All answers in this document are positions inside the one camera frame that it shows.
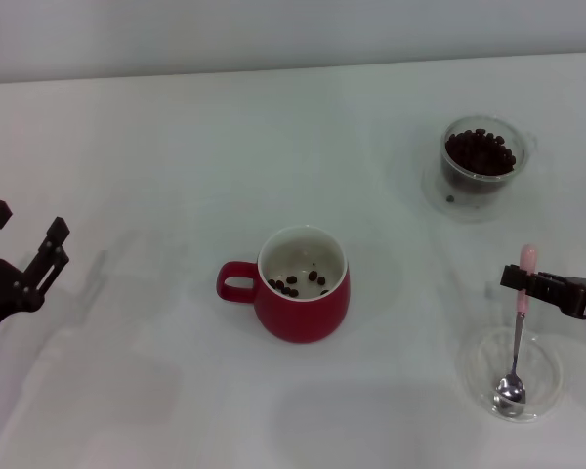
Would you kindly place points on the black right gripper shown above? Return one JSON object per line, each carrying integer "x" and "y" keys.
{"x": 583, "y": 298}

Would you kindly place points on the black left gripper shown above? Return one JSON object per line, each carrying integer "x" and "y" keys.
{"x": 2, "y": 288}

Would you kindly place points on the small coffee bean clump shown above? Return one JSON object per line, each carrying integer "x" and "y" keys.
{"x": 295, "y": 285}

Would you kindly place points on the red ceramic mug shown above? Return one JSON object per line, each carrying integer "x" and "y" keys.
{"x": 298, "y": 322}

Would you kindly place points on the double-walled clear glass cup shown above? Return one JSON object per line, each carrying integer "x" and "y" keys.
{"x": 520, "y": 146}

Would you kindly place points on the coffee bean heap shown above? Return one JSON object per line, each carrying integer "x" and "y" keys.
{"x": 478, "y": 154}

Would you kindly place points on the shallow clear glass dish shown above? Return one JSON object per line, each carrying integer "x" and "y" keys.
{"x": 542, "y": 376}

